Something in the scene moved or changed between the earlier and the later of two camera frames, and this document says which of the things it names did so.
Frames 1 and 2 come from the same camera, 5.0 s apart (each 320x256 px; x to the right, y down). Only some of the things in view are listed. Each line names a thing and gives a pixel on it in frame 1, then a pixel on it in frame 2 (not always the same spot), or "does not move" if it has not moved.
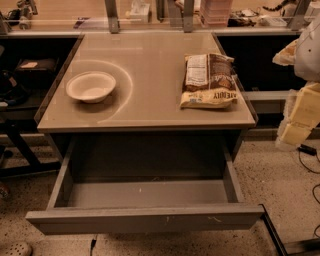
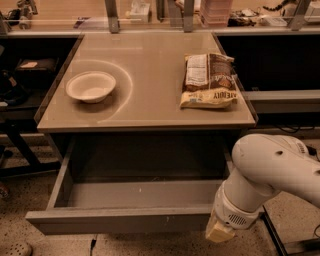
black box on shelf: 36,69 does not move
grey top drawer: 147,184 does not move
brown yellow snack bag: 209,81 does not move
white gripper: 308,55 to 230,214
